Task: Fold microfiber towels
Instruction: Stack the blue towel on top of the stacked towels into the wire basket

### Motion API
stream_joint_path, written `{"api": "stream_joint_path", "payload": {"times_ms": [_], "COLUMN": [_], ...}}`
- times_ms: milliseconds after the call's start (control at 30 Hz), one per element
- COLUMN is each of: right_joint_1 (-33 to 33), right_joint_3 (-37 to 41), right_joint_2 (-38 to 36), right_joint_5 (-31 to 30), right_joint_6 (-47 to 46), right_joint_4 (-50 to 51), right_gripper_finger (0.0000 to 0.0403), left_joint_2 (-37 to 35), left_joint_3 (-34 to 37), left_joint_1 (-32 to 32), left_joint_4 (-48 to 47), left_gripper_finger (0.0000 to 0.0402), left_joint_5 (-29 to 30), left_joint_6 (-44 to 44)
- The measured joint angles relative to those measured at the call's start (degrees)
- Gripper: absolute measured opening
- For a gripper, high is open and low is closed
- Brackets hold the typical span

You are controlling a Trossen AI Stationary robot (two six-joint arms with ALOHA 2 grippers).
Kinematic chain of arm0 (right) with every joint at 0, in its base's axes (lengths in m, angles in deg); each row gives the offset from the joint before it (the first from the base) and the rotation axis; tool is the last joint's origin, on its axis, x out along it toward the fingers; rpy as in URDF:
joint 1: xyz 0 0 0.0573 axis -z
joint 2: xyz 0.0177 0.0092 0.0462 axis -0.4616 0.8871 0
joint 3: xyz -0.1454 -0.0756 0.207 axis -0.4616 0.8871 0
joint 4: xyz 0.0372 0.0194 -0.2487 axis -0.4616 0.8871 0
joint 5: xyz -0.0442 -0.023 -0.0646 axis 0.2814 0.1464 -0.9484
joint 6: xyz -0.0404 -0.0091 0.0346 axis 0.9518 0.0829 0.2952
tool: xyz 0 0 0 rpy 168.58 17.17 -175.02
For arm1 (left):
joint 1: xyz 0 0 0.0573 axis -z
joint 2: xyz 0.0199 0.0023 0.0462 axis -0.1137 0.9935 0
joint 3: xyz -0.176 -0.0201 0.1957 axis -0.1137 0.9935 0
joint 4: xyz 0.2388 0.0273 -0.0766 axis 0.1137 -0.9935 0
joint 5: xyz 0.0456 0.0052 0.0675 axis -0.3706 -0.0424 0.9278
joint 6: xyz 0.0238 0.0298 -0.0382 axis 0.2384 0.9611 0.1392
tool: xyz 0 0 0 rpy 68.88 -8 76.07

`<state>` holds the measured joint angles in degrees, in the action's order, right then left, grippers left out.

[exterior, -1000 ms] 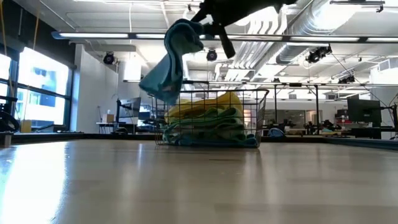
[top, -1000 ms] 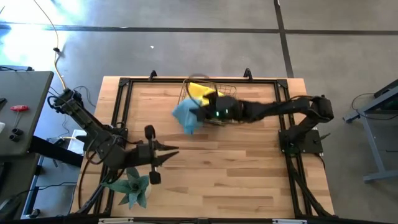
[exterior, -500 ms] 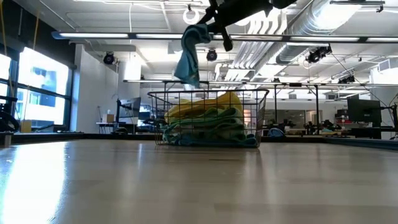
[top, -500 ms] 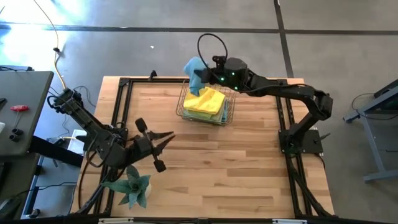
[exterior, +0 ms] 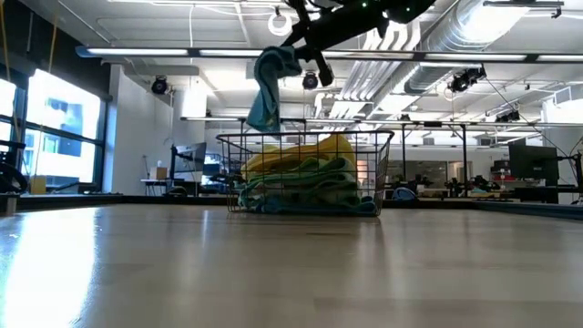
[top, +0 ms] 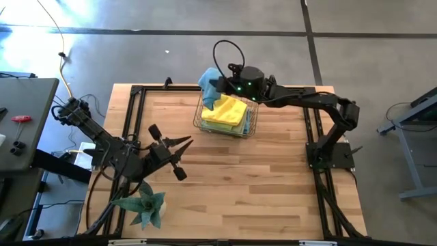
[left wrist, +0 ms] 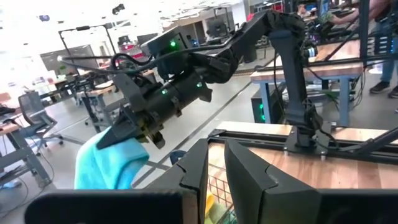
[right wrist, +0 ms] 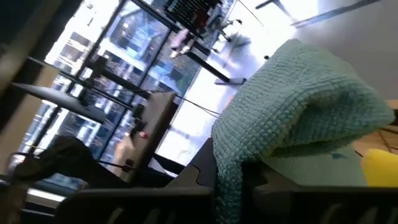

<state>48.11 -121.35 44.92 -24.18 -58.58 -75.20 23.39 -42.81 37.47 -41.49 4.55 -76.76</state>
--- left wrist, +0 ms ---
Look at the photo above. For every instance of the person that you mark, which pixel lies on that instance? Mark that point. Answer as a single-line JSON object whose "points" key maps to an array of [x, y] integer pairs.
{"points": [[388, 62], [302, 9]]}

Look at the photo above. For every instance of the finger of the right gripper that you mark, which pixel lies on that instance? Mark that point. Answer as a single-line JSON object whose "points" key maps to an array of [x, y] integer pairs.
{"points": [[119, 132]]}

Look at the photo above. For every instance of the wooden top work table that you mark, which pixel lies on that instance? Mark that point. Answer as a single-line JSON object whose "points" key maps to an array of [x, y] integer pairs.
{"points": [[99, 90]]}

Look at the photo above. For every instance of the black station frame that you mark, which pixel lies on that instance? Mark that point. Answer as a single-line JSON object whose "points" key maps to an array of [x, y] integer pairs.
{"points": [[84, 28]]}

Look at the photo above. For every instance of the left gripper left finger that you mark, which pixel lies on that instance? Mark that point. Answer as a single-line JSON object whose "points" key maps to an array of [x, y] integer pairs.
{"points": [[124, 207]]}

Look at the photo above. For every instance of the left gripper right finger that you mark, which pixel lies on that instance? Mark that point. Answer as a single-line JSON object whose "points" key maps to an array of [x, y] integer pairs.
{"points": [[295, 207]]}

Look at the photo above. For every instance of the black overhead camera rig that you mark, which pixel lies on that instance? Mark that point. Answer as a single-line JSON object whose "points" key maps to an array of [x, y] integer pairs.
{"points": [[118, 8]]}

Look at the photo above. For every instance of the grey mesh office chair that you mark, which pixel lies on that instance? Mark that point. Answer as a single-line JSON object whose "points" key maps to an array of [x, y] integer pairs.
{"points": [[34, 112]]}

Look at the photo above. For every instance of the blue microfiber towel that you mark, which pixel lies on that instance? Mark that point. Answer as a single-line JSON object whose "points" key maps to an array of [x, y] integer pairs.
{"points": [[109, 165]]}

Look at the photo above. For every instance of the grey partition board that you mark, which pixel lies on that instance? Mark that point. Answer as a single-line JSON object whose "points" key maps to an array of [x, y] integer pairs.
{"points": [[71, 59]]}

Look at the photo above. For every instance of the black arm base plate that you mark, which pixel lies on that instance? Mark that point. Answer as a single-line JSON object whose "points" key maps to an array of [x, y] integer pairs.
{"points": [[308, 146]]}

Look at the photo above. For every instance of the black computer tower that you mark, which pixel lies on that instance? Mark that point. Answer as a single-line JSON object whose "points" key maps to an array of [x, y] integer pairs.
{"points": [[264, 105]]}

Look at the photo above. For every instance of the grey metal desk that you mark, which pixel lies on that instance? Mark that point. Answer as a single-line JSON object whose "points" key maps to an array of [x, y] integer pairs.
{"points": [[15, 155]]}

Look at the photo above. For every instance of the black table clamp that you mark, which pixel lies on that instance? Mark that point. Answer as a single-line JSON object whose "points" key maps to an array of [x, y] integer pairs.
{"points": [[177, 155]]}

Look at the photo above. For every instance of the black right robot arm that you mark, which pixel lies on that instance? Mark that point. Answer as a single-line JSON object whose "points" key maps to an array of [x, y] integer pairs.
{"points": [[289, 77]]}

